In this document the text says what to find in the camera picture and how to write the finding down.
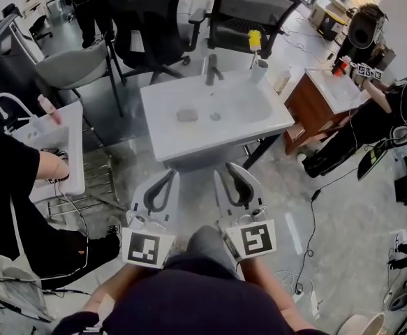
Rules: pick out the grey shell chair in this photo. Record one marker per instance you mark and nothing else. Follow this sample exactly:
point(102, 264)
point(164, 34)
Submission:
point(70, 66)

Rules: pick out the black faucet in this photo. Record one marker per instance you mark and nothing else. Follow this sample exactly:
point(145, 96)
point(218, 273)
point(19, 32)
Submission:
point(212, 70)

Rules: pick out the person's left forearm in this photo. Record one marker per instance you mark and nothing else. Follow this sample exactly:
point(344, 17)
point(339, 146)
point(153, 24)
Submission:
point(112, 288)

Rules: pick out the another person's forearm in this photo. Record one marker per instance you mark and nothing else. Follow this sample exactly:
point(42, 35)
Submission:
point(51, 166)

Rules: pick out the yellow brush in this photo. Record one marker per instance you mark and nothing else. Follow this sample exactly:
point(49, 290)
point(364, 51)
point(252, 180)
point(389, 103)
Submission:
point(255, 39)

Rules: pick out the person's right forearm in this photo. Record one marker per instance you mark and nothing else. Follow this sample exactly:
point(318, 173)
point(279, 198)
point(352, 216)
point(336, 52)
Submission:
point(269, 284)

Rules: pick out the person's grey trouser leg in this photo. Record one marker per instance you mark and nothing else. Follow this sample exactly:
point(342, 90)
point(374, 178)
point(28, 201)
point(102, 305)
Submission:
point(206, 243)

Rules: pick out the metal rack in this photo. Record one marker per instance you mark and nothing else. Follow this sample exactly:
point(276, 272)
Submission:
point(95, 173)

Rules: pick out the white cup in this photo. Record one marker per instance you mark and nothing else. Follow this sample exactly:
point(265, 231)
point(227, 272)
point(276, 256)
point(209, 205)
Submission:
point(259, 71)

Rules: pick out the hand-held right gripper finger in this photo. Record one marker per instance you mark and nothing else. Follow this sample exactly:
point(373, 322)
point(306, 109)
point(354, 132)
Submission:
point(220, 194)
point(248, 187)

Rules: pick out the white bowl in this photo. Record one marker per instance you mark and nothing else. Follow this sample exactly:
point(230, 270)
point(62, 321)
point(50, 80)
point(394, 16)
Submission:
point(363, 325)

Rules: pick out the black round container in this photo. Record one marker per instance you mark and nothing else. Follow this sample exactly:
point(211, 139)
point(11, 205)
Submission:
point(363, 30)

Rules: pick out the black high-back office chair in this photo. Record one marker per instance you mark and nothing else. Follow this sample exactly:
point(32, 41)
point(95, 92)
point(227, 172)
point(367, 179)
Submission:
point(147, 19)

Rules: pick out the white curved faucet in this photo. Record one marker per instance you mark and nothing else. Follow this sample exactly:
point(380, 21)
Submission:
point(4, 100)

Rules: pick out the small white sink basin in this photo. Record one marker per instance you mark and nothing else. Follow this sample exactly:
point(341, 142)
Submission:
point(74, 145)

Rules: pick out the person's dark shirt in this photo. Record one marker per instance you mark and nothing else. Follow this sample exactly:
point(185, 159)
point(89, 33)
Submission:
point(196, 302)

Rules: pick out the white power strip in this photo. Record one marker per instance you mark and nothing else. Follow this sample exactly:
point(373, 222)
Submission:
point(309, 302)

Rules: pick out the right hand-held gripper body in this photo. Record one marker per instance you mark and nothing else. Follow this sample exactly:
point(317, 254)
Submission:
point(255, 239)

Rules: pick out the black mesh office chair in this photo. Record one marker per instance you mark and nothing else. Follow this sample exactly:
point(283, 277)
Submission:
point(248, 9)

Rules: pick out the wooden cabinet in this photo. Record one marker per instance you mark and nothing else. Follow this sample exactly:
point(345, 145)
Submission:
point(308, 117)

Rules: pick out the white cabinet sink top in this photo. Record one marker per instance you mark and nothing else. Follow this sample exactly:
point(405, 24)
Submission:
point(336, 89)

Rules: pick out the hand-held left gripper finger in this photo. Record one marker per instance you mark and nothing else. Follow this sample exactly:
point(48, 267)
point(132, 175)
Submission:
point(144, 194)
point(172, 197)

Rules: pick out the grey bar of soap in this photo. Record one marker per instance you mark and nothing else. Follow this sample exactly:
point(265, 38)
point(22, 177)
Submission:
point(187, 115)

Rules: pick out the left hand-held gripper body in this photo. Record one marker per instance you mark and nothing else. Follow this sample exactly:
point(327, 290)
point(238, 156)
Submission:
point(144, 248)

